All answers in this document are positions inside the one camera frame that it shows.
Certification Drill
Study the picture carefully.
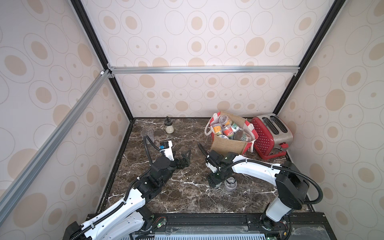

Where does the seed jar orange label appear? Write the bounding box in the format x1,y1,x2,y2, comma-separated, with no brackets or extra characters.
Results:
211,123,223,136

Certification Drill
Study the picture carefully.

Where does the seed jar red label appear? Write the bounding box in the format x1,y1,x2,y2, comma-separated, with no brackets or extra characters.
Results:
222,124,238,139

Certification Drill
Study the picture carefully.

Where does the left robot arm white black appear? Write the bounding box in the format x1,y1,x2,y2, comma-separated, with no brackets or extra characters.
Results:
63,136,192,240

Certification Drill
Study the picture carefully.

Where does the red burlap canvas bag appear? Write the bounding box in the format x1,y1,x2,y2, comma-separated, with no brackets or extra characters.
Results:
205,111,259,155

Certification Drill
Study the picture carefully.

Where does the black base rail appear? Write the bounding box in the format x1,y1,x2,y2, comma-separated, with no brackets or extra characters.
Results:
80,211,338,240

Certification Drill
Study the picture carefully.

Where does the clear plastic cup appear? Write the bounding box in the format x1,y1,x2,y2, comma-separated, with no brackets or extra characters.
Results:
141,128,155,142

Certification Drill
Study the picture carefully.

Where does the red silver toaster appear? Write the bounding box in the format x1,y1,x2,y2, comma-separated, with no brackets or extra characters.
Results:
251,114,294,160

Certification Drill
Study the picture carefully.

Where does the glass sugar jar black lid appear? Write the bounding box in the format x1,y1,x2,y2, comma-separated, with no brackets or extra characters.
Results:
164,116,174,134

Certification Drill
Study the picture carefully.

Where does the aluminium rail left wall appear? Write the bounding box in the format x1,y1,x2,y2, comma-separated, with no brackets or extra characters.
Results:
1,69,112,225

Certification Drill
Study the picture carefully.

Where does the horizontal aluminium rail back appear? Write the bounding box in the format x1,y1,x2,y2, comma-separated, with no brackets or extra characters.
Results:
110,66,300,75

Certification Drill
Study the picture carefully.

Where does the seed jar yellow label back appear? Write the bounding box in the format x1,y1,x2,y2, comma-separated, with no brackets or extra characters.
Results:
219,115,233,127

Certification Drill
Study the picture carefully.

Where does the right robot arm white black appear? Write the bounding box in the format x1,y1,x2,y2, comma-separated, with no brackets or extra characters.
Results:
198,143,324,230

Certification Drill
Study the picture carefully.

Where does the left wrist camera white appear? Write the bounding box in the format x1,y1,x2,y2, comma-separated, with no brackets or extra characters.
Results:
160,141,175,161

